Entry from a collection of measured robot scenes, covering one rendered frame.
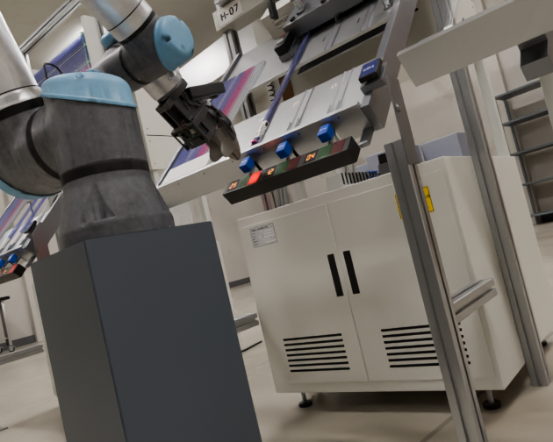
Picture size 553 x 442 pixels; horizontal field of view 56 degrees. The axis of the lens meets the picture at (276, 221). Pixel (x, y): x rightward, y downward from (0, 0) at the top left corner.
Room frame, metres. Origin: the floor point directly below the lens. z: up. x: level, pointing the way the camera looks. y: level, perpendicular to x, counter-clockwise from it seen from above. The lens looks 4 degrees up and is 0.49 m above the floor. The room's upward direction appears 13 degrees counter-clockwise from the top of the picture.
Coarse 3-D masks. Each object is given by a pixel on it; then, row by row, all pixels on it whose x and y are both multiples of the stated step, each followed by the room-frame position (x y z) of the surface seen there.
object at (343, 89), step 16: (336, 80) 1.15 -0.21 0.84; (352, 80) 1.10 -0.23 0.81; (304, 96) 1.20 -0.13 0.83; (320, 96) 1.15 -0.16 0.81; (336, 96) 1.09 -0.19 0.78; (352, 96) 1.05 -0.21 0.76; (288, 112) 1.20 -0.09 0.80; (304, 112) 1.15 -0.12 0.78; (320, 112) 1.09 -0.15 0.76; (240, 128) 1.33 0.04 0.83; (256, 128) 1.26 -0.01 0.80; (272, 128) 1.20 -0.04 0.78; (288, 128) 1.13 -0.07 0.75; (240, 144) 1.26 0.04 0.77
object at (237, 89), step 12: (252, 72) 1.55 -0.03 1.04; (228, 84) 1.62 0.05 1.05; (240, 84) 1.54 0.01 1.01; (252, 84) 1.49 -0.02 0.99; (228, 96) 1.53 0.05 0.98; (240, 96) 1.47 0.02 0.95; (228, 108) 1.46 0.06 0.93; (240, 108) 1.42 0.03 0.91; (204, 144) 1.39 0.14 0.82; (180, 156) 1.45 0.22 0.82; (192, 156) 1.38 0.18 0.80; (204, 156) 1.33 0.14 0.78; (180, 168) 1.38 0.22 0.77; (192, 168) 1.32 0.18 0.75; (168, 180) 1.38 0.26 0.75
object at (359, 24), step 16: (368, 0) 1.36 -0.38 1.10; (352, 16) 1.36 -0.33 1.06; (368, 16) 1.29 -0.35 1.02; (384, 16) 1.22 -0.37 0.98; (320, 32) 1.43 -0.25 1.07; (336, 32) 1.34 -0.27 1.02; (352, 32) 1.28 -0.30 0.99; (368, 32) 1.33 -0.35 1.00; (256, 48) 1.73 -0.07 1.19; (272, 48) 1.62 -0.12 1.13; (320, 48) 1.35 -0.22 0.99; (336, 48) 1.39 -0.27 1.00; (352, 48) 1.34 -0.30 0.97; (240, 64) 1.73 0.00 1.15; (272, 64) 1.51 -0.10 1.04; (288, 64) 1.42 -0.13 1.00; (304, 64) 1.37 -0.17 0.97; (320, 64) 1.40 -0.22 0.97; (256, 80) 1.51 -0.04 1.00; (272, 80) 1.44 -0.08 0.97
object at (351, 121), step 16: (336, 112) 1.00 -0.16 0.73; (352, 112) 0.99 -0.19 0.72; (304, 128) 1.05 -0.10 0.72; (336, 128) 1.03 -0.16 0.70; (352, 128) 1.02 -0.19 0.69; (256, 144) 1.14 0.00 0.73; (272, 144) 1.11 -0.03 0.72; (304, 144) 1.09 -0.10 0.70; (320, 144) 1.07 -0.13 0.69; (224, 160) 1.20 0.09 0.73; (240, 160) 1.18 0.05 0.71; (256, 160) 1.17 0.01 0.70; (272, 160) 1.15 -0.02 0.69; (192, 176) 1.28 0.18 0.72; (208, 176) 1.26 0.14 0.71; (224, 176) 1.24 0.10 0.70; (240, 176) 1.23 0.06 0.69; (160, 192) 1.37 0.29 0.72; (176, 192) 1.35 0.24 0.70; (192, 192) 1.33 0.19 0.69; (208, 192) 1.31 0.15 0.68
